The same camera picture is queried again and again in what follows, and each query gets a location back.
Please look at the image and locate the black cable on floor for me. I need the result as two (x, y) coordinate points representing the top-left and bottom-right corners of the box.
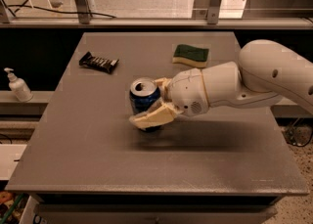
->
(0, 0), (117, 20)

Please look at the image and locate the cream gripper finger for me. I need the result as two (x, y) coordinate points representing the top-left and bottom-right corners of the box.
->
(129, 99), (183, 129)
(155, 77), (171, 101)

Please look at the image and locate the white rounded gripper body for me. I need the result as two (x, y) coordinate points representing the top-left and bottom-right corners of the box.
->
(167, 68), (209, 116)

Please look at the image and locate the green and yellow sponge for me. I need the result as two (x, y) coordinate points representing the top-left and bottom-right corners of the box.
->
(172, 44), (209, 68)

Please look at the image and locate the blue pepsi can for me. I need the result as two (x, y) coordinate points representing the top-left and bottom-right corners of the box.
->
(129, 77), (161, 133)

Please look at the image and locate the dark rxbar chocolate bar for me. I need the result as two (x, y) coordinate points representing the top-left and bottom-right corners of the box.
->
(79, 52), (118, 73)

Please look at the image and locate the white pump soap bottle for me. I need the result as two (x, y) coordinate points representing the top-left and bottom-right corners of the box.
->
(4, 67), (33, 102)

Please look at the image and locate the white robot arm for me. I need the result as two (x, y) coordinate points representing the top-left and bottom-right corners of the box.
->
(130, 40), (313, 129)

